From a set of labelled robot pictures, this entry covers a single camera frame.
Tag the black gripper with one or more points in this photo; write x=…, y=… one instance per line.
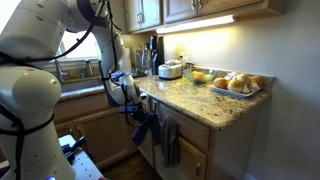
x=135, y=111

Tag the blue oven mitten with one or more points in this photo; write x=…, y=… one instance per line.
x=140, y=132

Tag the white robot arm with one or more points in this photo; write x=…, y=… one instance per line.
x=28, y=94

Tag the blue hanging pot holder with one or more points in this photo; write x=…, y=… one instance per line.
x=155, y=128

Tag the grey hanging dish towel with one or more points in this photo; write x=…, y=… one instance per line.
x=169, y=143

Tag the silver kitchen appliance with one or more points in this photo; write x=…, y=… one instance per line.
x=171, y=69

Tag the stainless steel sink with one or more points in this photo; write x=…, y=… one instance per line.
x=80, y=85

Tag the black soda maker machine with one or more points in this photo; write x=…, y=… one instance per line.
x=157, y=52

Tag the chrome sink faucet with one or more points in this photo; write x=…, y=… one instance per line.
x=60, y=74

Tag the under-cabinet light strip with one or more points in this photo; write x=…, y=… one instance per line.
x=199, y=24

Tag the white plate with bread rolls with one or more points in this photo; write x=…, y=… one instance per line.
x=238, y=84

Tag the wall power outlet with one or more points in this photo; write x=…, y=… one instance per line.
x=184, y=56

